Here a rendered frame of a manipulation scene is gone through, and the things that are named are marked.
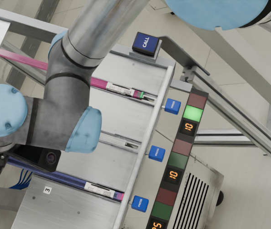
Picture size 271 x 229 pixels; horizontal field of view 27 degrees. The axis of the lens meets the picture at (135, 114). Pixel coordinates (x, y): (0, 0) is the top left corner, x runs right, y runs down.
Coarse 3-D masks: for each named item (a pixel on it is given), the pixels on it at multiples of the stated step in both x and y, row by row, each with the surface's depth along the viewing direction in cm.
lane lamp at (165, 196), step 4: (160, 188) 115; (160, 192) 115; (164, 192) 115; (168, 192) 115; (172, 192) 115; (160, 196) 115; (164, 196) 115; (168, 196) 115; (172, 196) 115; (156, 200) 114; (160, 200) 114; (164, 200) 114; (168, 200) 114; (172, 200) 114; (168, 204) 114; (172, 204) 114
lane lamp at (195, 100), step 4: (192, 96) 123; (196, 96) 123; (200, 96) 123; (188, 100) 122; (192, 100) 122; (196, 100) 122; (200, 100) 122; (204, 100) 122; (188, 104) 122; (192, 104) 122; (196, 104) 122; (200, 104) 122; (204, 104) 122; (200, 108) 122
